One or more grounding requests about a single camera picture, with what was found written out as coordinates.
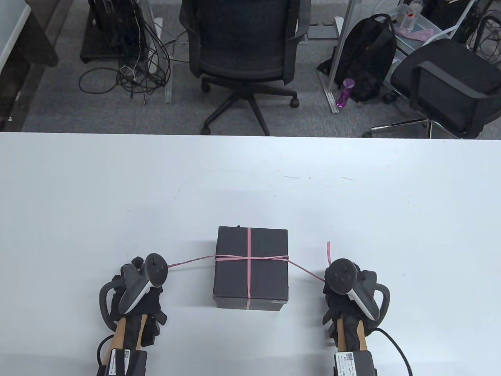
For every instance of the person's right hand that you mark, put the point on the person's right hand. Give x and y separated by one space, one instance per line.
340 309

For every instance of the person's left hand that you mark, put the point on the person's left hand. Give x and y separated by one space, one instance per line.
150 303

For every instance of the black gift box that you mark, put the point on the black gift box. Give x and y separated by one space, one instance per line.
231 278

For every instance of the pink bow ribbon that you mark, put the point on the pink bow ribbon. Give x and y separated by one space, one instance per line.
248 274

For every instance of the person's left forearm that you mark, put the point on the person's left forearm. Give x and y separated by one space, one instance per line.
121 333

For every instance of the black left forearm box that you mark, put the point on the black left forearm box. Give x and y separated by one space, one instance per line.
123 362

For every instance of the person's right forearm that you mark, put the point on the person's right forearm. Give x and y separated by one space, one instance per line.
352 335

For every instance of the black right forearm box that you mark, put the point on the black right forearm box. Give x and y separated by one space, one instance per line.
354 364

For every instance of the grey left hand controller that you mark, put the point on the grey left hand controller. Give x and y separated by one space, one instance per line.
135 290

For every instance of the grey hand controller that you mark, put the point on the grey hand controller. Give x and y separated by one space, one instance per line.
135 290
342 276

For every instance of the grey right hand controller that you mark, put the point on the grey right hand controller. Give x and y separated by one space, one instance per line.
342 276

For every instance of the purple water bottle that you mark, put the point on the purple water bottle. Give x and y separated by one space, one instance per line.
345 92

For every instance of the black backpack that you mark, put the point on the black backpack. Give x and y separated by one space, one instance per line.
368 55

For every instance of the black chrome-base office chair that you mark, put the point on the black chrome-base office chair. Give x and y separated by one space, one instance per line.
450 74

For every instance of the black computer tower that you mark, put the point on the black computer tower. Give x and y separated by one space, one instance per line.
113 35

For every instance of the white power strip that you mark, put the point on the white power strip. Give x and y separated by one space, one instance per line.
157 27

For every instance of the black mesh office chair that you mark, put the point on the black mesh office chair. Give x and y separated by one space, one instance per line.
244 43

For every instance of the clear plastic bin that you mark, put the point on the clear plastic bin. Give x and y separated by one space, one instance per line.
411 39

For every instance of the dark wooden side desk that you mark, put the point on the dark wooden side desk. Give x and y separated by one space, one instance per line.
35 47

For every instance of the pink cloth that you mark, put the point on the pink cloth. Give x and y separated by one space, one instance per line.
419 33

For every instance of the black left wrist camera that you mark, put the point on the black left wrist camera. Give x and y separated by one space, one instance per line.
150 333

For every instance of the aluminium frame leg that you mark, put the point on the aluminium frame leg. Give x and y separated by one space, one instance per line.
339 47

